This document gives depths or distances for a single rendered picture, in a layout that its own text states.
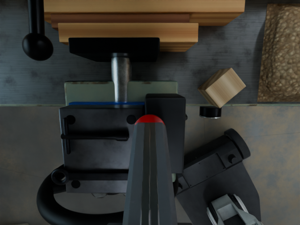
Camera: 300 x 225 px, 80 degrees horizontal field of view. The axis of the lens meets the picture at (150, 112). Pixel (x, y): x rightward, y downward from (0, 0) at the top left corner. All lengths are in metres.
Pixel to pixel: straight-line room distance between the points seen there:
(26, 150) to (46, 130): 0.21
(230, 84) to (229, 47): 0.07
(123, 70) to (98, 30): 0.05
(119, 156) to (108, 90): 0.08
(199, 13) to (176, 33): 0.05
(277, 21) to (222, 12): 0.10
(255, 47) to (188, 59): 0.10
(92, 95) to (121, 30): 0.08
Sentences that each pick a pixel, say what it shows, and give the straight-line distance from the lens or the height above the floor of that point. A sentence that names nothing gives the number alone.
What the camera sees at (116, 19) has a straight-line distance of 0.24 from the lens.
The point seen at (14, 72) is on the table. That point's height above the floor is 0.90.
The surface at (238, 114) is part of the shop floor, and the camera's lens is 1.34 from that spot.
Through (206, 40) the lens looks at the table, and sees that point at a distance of 0.30.
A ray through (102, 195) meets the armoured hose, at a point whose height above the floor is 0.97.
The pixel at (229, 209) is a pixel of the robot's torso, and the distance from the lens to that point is 1.12.
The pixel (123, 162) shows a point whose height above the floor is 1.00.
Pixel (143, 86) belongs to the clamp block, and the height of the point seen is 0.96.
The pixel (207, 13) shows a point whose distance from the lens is 0.25.
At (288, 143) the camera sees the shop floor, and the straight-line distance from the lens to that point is 1.58.
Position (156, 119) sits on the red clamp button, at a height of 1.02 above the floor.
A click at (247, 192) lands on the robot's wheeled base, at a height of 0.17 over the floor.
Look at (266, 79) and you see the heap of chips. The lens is 0.32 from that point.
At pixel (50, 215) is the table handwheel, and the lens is 0.36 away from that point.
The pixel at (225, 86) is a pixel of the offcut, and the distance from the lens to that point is 0.26.
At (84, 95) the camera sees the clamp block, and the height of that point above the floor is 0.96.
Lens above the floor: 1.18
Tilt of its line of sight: 80 degrees down
